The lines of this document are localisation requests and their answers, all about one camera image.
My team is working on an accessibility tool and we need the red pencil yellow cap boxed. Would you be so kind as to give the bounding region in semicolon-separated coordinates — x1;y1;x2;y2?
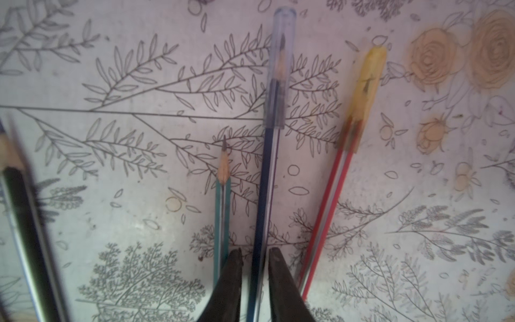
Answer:
299;46;388;301

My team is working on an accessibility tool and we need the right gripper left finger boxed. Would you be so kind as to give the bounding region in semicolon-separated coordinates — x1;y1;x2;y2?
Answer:
197;249;244;322

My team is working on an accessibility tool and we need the blue pencil with cap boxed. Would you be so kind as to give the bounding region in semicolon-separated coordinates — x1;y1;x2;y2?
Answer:
246;7;296;321

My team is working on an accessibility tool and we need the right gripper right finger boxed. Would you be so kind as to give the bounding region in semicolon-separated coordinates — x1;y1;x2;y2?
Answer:
268;248;315;322

